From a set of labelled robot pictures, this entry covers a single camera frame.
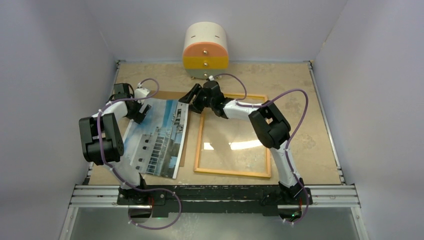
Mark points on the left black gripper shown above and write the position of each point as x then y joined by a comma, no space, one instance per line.
137,116

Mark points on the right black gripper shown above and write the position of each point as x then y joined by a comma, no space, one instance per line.
195,107

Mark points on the building photo print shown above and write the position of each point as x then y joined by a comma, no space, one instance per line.
155,146

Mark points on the yellow wooden picture frame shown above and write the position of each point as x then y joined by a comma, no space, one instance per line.
229,147

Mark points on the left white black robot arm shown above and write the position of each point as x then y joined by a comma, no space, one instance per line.
101,139

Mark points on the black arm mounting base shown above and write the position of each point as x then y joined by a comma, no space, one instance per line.
267,200

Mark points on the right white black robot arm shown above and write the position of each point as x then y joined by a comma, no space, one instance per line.
270,126

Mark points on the round three-drawer mini cabinet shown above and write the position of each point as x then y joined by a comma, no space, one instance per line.
205,50

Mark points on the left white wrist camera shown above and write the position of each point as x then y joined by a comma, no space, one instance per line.
141,93

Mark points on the brown frame backing board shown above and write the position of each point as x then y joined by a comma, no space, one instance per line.
175,95

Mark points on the aluminium rail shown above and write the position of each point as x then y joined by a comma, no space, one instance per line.
323,196

